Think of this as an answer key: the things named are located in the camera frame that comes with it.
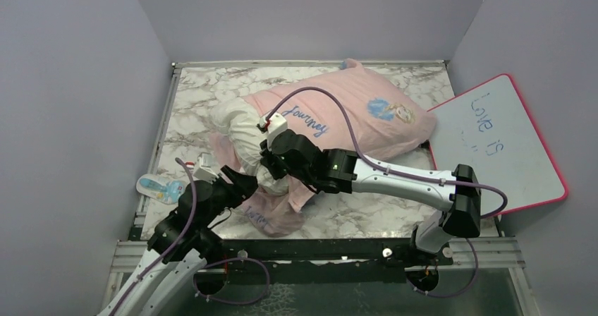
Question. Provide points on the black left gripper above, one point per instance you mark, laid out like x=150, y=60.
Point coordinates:
x=242, y=186

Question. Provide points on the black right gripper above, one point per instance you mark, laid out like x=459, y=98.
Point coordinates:
x=268, y=159

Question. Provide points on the Elsa print pink-lined pillowcase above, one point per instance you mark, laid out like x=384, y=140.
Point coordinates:
x=354, y=108

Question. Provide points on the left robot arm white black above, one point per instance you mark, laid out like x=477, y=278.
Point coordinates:
x=181, y=243

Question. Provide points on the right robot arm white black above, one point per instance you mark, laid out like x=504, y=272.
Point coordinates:
x=453, y=194

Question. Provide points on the pink framed whiteboard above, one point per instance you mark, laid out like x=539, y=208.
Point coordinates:
x=491, y=129

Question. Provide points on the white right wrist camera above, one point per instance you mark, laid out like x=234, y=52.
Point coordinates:
x=272, y=124

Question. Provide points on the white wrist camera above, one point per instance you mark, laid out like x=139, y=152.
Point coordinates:
x=206, y=168
x=272, y=124

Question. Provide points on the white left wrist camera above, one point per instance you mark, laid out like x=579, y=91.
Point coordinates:
x=206, y=168

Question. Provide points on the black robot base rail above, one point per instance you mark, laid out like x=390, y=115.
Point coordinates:
x=319, y=261

